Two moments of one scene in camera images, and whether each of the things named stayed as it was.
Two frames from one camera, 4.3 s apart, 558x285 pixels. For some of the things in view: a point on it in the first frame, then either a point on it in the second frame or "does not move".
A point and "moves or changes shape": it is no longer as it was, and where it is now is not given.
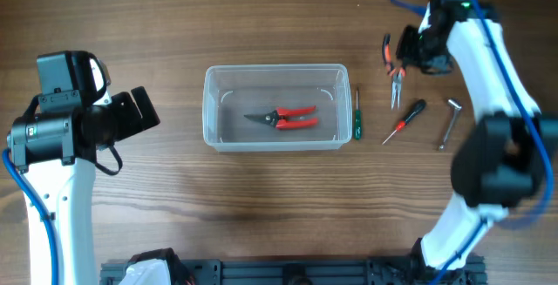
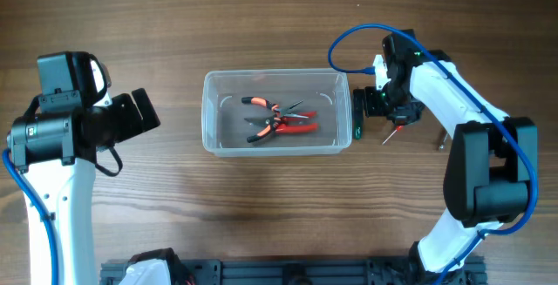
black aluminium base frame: [330, 271] does not move
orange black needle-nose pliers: [396, 75] moves or changes shape
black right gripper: [405, 52] -> [409, 111]
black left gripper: [132, 120] does not move
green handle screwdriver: [358, 118] does not move
